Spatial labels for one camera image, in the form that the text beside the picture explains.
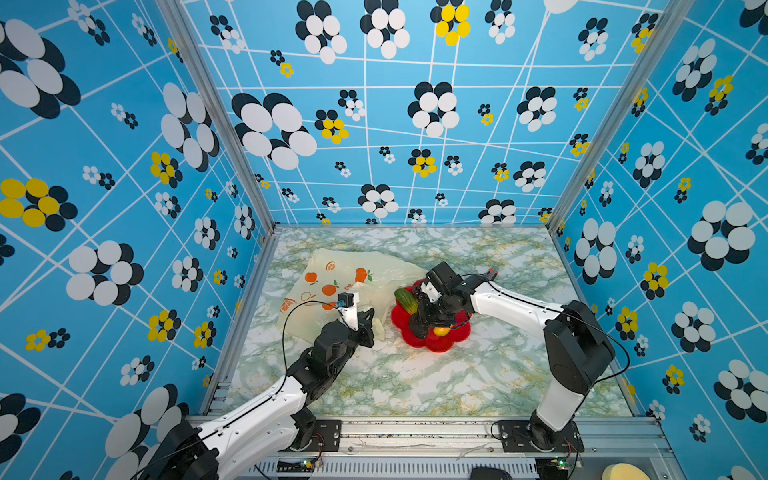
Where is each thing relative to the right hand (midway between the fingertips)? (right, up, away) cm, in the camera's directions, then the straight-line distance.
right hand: (421, 322), depth 88 cm
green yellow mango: (-4, +6, +3) cm, 8 cm away
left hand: (-13, +5, -9) cm, 16 cm away
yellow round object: (+44, -29, -21) cm, 57 cm away
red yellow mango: (+6, -3, +1) cm, 7 cm away
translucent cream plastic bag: (-34, +13, +11) cm, 38 cm away
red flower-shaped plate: (+12, -3, +3) cm, 13 cm away
